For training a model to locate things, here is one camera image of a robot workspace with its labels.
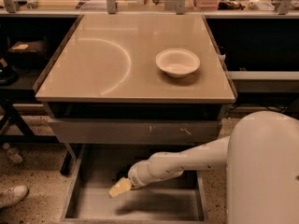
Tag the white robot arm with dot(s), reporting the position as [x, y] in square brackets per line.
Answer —
[261, 156]

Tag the clear plastic bottle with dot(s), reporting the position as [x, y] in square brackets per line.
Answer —
[13, 153]

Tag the black side table frame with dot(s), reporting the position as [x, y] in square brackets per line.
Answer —
[13, 116]

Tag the grey top drawer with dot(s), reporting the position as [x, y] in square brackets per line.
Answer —
[136, 124]

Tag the white paper bowl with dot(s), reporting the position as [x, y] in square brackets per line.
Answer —
[177, 62]

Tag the white shoe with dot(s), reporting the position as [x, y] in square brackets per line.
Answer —
[12, 196]

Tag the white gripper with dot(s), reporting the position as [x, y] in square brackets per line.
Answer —
[135, 175]

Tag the open grey middle drawer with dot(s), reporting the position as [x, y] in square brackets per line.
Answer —
[175, 201]

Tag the black bag on shelf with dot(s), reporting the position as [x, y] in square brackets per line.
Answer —
[27, 53]

